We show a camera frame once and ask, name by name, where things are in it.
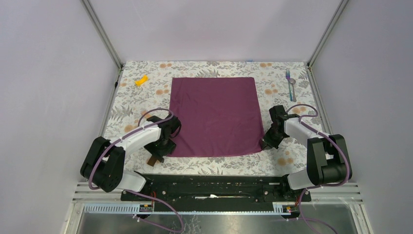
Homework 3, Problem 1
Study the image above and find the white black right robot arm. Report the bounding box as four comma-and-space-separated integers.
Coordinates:
260, 105, 352, 201

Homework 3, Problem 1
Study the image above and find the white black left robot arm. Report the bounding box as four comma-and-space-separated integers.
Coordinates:
80, 114, 182, 200

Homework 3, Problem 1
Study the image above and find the slotted grey cable duct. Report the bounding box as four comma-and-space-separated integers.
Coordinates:
84, 203, 293, 216

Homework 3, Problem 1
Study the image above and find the floral patterned table mat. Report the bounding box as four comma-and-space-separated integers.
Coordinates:
103, 61, 324, 176

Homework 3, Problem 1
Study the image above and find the silver spoon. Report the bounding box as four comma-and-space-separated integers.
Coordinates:
289, 78, 297, 102

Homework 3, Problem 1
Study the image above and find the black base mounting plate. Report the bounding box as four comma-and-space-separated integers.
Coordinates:
121, 174, 311, 212

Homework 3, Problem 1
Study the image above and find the yellow plastic block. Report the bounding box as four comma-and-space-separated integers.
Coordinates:
134, 75, 149, 87

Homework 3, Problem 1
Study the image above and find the iridescent fork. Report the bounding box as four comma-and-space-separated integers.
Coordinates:
285, 69, 293, 101

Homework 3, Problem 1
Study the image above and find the purple cloth napkin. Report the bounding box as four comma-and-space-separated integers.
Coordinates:
169, 77, 264, 157

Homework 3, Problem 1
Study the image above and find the brown rectangular block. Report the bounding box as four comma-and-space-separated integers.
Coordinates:
147, 155, 164, 167

